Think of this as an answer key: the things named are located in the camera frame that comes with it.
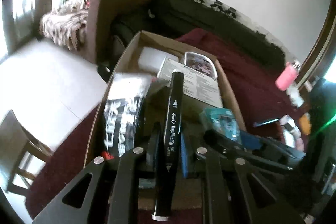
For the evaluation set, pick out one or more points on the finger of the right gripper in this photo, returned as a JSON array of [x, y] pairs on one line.
[[243, 147]]

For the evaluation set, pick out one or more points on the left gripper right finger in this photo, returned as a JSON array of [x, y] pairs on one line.
[[236, 187]]

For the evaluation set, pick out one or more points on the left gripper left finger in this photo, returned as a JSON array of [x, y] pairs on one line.
[[105, 191]]

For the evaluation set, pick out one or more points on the teal tissue pack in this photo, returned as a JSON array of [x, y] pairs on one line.
[[222, 121]]

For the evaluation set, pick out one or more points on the black marker pen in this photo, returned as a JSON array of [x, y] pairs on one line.
[[168, 153]]

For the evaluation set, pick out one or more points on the white medicine box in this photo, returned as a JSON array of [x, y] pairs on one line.
[[199, 90]]

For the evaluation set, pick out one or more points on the pink cartoon zipper pouch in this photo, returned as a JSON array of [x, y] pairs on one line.
[[200, 63]]

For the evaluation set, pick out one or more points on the black and white snack bag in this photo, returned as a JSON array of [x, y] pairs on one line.
[[123, 112]]

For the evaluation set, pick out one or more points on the dark red bedspread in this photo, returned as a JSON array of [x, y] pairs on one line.
[[252, 82]]

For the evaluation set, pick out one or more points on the cardboard box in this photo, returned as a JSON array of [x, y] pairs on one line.
[[155, 105]]

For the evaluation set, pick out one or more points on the white crumpled cloth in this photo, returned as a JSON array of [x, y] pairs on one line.
[[294, 95]]

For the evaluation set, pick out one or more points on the pink sleeved water bottle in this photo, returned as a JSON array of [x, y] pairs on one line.
[[288, 75]]

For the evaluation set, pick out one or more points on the black sofa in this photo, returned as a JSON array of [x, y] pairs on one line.
[[175, 18]]

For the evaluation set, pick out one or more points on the brown armchair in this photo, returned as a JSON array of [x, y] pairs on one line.
[[101, 14]]

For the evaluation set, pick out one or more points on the patterned blanket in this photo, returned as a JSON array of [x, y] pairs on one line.
[[64, 24]]

